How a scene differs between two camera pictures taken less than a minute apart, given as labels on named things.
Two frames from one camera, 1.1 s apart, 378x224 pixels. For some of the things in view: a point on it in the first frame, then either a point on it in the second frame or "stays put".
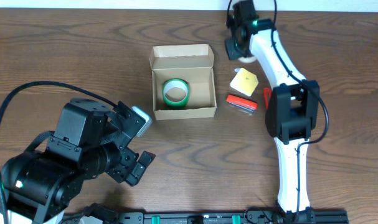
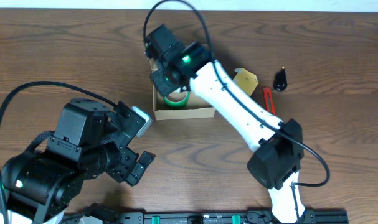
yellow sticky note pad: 245,81 stays put
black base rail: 274,216 stays put
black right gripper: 233,45 -> 161,83
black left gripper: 126,166 stays put
